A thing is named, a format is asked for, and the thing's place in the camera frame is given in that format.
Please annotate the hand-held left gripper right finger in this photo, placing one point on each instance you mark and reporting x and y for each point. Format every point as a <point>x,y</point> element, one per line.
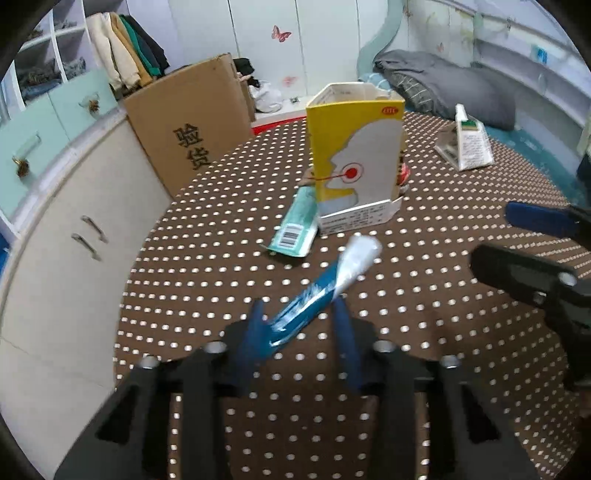
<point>348,341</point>

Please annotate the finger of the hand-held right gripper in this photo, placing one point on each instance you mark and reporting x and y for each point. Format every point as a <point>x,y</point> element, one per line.
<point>535,217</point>
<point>508,272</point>

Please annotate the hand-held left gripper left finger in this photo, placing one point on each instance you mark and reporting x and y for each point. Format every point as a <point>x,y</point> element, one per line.
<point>251,341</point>

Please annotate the blue white toothpaste tube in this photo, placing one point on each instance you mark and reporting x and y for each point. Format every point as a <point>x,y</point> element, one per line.
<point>323,286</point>

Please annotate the yellow paper box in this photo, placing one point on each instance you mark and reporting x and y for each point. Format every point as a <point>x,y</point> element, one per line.
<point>351,138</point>

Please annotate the white green-label packet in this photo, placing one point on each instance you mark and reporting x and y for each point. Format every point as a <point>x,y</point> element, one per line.
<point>471,143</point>

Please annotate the clear plastic wrapper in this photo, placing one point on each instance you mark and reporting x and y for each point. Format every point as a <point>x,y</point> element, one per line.
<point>445,145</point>

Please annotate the teal wrapper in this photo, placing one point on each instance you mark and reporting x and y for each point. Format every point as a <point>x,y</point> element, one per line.
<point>295,226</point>

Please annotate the red snack packet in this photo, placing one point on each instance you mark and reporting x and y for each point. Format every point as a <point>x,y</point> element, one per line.
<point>404,173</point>

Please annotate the grey duvet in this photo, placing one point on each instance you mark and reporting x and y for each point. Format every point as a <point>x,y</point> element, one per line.
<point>438,78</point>

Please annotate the white cabinet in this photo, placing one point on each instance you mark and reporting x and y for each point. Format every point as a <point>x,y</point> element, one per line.
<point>55,277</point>

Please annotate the red and white platform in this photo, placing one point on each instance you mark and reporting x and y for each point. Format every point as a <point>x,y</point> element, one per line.
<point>281,115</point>

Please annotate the tall cardboard box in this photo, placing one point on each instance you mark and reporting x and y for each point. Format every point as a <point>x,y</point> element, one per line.
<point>184,110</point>

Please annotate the teal bed headboard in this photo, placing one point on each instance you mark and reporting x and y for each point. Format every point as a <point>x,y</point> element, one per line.
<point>388,23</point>

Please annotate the small white plastic bag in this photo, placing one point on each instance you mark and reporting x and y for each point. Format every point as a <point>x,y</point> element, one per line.
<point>268,97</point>

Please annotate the dark clothing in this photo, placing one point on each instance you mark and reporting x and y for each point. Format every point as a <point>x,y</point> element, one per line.
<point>242,67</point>

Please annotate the teal drawer unit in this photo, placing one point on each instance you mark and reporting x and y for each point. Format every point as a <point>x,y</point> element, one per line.
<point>55,120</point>

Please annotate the tan jacket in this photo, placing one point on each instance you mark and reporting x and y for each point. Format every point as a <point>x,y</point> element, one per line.
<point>131,64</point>

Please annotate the black jacket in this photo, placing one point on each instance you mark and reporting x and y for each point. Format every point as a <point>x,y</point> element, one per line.
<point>159,53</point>

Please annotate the pink butterfly sticker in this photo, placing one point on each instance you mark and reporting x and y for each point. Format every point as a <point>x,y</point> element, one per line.
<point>280,33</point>

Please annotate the green jacket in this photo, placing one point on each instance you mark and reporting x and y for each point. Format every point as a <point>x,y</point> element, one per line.
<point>143,48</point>

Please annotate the cream jacket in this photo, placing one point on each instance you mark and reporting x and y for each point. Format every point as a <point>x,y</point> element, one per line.
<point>101,41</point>

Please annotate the white shelf unit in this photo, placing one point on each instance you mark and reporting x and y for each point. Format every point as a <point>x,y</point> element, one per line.
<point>55,41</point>

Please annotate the white wall shelf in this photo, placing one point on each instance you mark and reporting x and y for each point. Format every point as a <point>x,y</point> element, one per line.
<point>531,60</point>

